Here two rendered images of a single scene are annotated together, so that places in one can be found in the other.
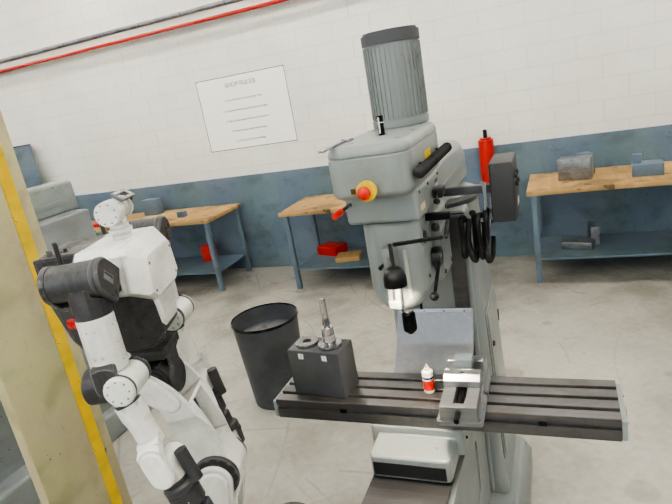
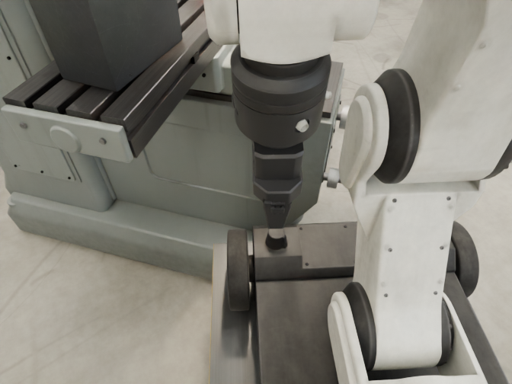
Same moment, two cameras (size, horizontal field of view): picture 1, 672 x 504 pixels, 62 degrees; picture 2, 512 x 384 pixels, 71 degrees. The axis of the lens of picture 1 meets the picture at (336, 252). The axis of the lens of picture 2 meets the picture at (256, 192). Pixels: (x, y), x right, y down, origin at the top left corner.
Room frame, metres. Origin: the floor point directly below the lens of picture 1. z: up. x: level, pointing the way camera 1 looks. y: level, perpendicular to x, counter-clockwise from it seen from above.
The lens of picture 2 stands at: (1.78, 0.81, 1.29)
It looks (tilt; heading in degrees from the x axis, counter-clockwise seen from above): 47 degrees down; 262
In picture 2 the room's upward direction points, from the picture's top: straight up
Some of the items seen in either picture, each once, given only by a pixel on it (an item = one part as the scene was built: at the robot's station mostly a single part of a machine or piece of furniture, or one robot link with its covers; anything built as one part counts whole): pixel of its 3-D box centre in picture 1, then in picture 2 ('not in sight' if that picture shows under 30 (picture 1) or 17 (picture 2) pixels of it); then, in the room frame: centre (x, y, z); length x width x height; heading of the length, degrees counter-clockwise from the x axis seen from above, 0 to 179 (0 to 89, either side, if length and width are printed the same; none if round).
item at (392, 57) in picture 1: (395, 78); not in sight; (2.04, -0.31, 2.05); 0.20 x 0.20 x 0.32
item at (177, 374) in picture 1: (132, 371); not in sight; (1.52, 0.66, 1.37); 0.28 x 0.13 x 0.18; 85
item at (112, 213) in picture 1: (115, 214); not in sight; (1.51, 0.57, 1.84); 0.10 x 0.07 x 0.09; 175
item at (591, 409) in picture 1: (435, 399); (202, 1); (1.78, -0.26, 0.92); 1.24 x 0.23 x 0.08; 66
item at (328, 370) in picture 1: (322, 365); (112, 2); (1.94, 0.13, 1.06); 0.22 x 0.12 x 0.20; 60
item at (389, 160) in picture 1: (387, 158); not in sight; (1.82, -0.22, 1.81); 0.47 x 0.26 x 0.16; 156
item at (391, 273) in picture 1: (394, 275); not in sight; (1.62, -0.16, 1.48); 0.07 x 0.07 x 0.06
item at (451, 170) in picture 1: (424, 173); not in sight; (2.27, -0.41, 1.66); 0.80 x 0.23 x 0.20; 156
